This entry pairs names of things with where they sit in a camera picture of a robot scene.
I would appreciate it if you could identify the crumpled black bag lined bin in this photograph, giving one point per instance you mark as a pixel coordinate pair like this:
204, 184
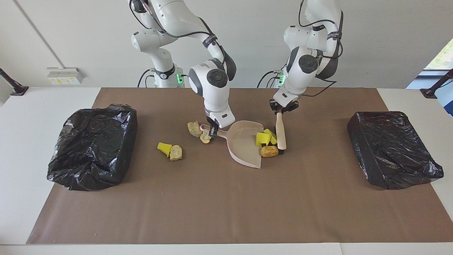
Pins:
92, 148

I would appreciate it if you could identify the yellow sponge piece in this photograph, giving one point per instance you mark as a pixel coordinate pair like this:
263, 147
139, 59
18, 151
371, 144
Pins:
273, 136
262, 139

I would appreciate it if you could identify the black camera stand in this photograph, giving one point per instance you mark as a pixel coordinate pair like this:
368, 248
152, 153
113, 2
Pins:
430, 92
16, 88

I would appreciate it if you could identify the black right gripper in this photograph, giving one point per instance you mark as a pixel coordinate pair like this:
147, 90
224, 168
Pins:
211, 124

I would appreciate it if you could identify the beige foam chunk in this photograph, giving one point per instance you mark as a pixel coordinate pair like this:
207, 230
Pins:
205, 138
194, 128
176, 153

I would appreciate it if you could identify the pale pink plastic dustpan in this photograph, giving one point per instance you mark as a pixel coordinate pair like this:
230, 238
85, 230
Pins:
244, 148

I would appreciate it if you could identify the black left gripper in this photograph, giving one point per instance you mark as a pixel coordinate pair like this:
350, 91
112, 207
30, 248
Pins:
284, 107

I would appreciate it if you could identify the brown table mat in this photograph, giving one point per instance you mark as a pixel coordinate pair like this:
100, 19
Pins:
300, 219

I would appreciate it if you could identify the smooth black bag lined bin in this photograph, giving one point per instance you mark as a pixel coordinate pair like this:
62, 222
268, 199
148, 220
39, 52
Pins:
389, 148

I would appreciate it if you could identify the yellow sponge wedge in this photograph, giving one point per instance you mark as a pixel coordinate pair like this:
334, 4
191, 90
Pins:
164, 148

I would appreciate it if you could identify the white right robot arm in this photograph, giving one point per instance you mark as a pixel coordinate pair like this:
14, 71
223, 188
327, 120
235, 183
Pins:
212, 95

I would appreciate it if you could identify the white wall socket box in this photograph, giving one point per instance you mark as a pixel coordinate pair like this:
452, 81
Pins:
65, 75

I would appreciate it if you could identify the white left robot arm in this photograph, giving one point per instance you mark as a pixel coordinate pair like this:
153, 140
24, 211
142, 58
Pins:
304, 71

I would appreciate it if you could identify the brown foam lump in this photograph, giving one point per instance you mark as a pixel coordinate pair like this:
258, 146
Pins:
269, 151

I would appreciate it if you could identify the window with dark frame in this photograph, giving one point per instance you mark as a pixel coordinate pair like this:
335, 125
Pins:
442, 56

